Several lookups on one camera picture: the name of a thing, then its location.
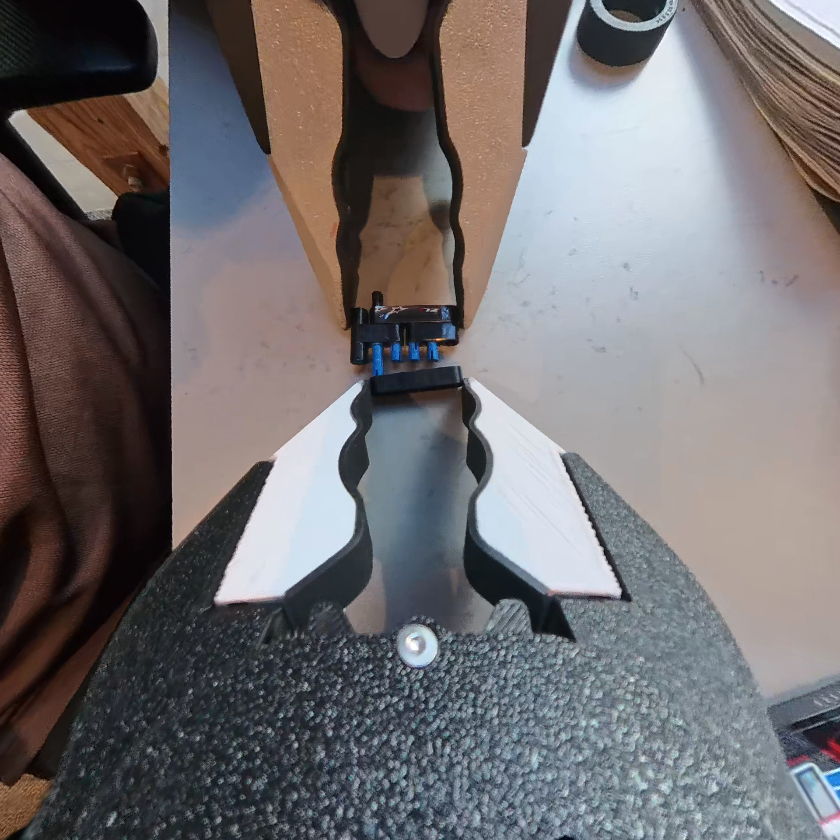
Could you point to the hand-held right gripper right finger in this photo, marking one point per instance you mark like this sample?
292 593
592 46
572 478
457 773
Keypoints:
544 525

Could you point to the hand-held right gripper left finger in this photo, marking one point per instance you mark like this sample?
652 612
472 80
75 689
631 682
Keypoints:
289 525

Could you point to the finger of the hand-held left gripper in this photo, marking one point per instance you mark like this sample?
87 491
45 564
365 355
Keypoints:
489 131
295 131

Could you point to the single blue brick pin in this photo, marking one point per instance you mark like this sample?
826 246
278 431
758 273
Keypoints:
379 361

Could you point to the short black brick beam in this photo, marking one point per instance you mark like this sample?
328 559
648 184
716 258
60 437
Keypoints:
417 382

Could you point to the black brick assembly blue pins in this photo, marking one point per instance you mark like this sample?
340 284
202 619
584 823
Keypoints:
420 321

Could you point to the light grey desk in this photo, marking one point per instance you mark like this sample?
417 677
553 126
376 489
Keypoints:
656 394

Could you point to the person's left hand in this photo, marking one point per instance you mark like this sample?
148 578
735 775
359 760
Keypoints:
394 85

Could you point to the black toy tyre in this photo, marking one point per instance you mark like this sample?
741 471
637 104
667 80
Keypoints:
623 39

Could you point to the open instruction book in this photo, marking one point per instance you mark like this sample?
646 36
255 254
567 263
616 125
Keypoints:
787 98

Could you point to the black office chair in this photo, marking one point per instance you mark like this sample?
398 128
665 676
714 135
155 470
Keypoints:
65 46

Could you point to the person's brown sweater torso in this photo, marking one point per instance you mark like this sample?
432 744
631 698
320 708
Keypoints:
65 394

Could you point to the red toy race car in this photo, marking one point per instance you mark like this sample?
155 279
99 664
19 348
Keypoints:
817 787

